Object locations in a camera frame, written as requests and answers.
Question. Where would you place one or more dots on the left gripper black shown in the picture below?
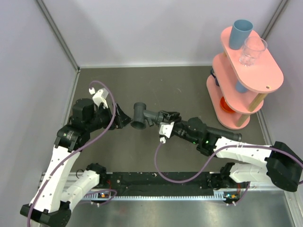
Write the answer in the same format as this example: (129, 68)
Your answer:
(123, 119)

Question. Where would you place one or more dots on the grey plastic pipe fitting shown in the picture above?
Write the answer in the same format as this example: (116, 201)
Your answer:
(143, 117)

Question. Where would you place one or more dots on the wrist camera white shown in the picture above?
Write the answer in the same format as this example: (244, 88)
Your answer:
(99, 97)
(165, 131)

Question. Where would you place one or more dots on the pink three-tier shelf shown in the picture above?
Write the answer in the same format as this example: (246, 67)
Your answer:
(260, 79)

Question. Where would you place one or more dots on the blue cup middle tier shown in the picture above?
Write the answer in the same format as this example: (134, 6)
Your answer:
(240, 88)

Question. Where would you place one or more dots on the clear glass cup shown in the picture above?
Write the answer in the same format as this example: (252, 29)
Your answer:
(252, 49)

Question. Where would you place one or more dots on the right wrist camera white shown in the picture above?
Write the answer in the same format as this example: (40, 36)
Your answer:
(165, 131)

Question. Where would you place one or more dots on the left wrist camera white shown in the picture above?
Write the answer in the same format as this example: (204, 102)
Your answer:
(99, 97)

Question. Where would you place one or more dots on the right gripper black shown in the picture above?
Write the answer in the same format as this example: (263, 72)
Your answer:
(177, 118)

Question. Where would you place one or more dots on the dark blue cup behind shelf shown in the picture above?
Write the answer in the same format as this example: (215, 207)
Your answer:
(214, 76)

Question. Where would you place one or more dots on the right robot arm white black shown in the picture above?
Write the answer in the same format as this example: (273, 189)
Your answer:
(276, 164)

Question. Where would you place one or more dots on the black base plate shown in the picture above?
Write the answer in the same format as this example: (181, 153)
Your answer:
(152, 184)

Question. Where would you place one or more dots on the blue cup on top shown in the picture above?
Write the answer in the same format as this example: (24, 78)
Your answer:
(241, 30)

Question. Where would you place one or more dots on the grey slotted cable duct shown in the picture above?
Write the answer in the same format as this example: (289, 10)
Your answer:
(216, 196)

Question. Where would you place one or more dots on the orange bowl bottom tier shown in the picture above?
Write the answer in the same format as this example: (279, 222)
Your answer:
(225, 107)

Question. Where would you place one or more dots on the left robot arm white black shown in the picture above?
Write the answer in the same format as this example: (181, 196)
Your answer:
(52, 205)

